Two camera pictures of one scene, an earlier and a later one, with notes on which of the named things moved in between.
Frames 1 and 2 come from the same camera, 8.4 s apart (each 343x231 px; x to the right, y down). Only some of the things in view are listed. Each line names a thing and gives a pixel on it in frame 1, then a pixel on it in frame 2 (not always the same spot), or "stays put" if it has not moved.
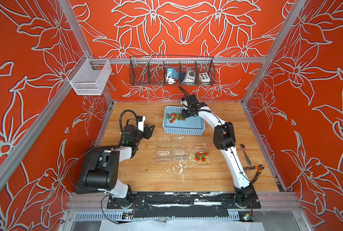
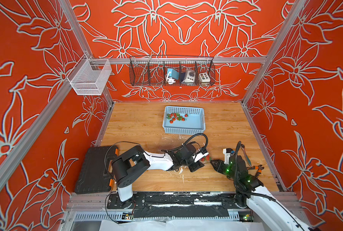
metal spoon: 242,146 stays put
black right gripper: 184,114 to 219,165
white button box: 204,77 stays put
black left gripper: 147,134 to 196,166
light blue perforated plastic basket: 175,122 stays put
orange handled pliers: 258,167 stays put
